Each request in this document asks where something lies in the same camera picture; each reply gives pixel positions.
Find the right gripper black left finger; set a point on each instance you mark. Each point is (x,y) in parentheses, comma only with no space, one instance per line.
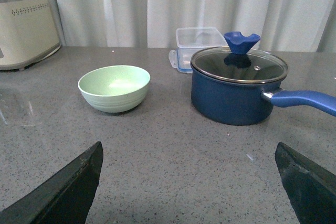
(66,197)

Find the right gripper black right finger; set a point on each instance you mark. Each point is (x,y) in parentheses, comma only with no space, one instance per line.
(309,187)

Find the green bowl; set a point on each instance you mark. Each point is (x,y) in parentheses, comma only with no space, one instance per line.
(115,89)

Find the dark blue saucepan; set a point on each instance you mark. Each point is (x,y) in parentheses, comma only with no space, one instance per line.
(246,104)

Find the glass lid blue knob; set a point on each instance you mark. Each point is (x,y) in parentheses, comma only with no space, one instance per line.
(239,62)

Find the cream toaster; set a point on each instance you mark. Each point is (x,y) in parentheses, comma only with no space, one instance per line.
(28,33)

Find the clear plastic food container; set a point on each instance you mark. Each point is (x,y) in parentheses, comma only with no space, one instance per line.
(190,40)

